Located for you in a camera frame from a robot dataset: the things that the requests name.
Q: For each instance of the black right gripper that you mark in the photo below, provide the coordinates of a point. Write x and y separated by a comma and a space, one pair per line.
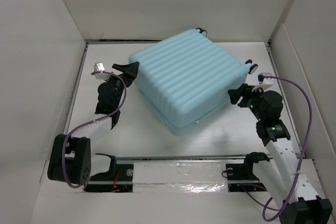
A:
244, 90

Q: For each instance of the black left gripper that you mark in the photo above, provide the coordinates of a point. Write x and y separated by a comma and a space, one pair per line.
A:
129, 72

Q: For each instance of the light blue hard-shell suitcase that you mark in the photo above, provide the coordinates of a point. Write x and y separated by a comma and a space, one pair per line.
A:
186, 78

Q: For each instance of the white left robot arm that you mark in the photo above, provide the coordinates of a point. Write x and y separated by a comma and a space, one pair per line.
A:
72, 160

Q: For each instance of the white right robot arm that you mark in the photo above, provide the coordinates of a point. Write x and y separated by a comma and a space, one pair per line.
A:
280, 169

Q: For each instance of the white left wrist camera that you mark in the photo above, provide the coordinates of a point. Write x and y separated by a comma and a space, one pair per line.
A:
99, 72

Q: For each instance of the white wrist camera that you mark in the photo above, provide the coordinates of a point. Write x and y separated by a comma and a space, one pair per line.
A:
99, 72
264, 82

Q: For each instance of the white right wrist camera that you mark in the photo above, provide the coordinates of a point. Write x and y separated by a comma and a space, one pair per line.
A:
264, 82

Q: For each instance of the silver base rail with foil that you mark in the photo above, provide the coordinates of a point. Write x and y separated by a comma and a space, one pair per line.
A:
214, 176

